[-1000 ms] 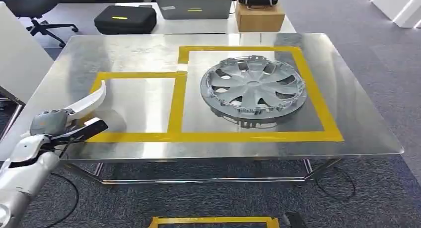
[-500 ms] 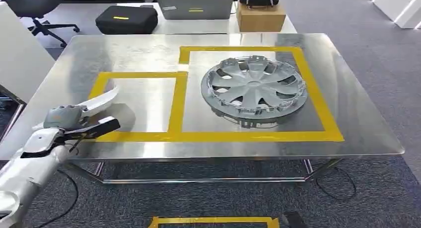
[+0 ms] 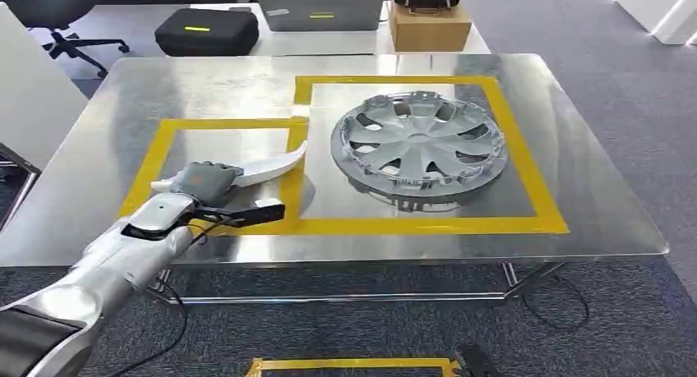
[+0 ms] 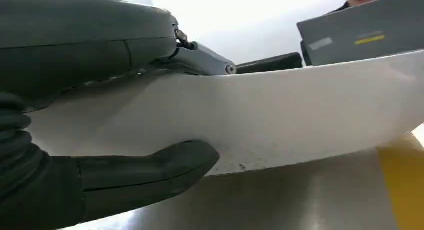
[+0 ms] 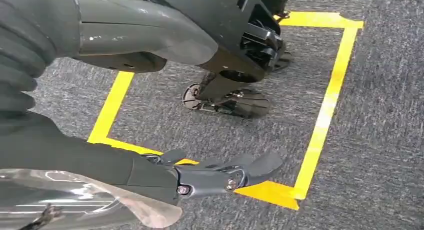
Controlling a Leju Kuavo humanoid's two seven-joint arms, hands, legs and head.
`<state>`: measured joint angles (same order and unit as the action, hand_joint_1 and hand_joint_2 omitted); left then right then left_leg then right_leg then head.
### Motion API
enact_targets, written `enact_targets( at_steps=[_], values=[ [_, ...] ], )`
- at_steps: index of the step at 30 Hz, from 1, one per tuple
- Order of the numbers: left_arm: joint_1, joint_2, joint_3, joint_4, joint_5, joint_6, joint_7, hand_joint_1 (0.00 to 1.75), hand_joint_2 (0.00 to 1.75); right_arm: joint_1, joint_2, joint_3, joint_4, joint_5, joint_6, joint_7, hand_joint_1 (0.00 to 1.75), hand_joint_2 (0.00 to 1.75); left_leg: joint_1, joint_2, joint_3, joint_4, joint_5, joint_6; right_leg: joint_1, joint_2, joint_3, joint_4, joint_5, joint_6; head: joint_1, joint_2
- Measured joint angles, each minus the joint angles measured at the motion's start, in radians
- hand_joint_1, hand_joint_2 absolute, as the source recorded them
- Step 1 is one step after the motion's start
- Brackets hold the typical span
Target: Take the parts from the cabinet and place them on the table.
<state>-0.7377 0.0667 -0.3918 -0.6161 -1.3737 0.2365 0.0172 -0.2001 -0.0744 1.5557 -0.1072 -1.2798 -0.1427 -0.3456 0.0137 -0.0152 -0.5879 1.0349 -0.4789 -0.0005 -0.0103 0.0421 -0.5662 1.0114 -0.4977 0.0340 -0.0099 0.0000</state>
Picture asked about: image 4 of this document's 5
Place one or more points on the yellow tape strip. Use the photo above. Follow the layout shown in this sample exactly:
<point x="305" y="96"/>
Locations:
<point x="404" y="188"/>

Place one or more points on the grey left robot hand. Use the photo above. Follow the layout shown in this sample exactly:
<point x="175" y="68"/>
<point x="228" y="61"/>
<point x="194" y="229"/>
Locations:
<point x="82" y="39"/>

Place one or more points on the white plastic tray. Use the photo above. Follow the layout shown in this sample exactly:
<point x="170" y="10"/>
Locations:
<point x="281" y="115"/>

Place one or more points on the ribbed grey left arm sleeve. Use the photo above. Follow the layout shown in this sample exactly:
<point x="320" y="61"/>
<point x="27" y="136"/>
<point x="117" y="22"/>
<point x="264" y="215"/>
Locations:
<point x="13" y="139"/>

